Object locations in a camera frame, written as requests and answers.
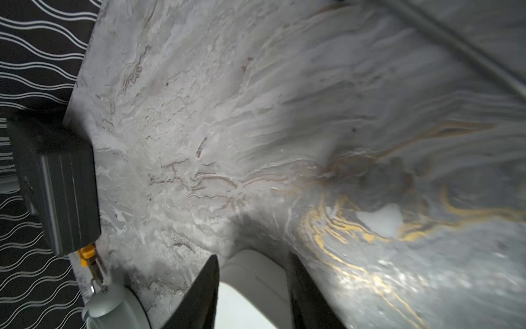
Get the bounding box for white twin bell alarm clock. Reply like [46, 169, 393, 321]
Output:
[82, 285, 151, 329]

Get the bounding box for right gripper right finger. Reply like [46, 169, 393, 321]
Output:
[286, 252, 345, 328]

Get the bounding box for yellow handled pliers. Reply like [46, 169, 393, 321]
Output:
[78, 244, 108, 293]

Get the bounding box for white square alarm clock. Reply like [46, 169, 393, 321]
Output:
[215, 249, 293, 329]

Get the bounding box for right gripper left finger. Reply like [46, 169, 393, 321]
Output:
[162, 255, 219, 329]

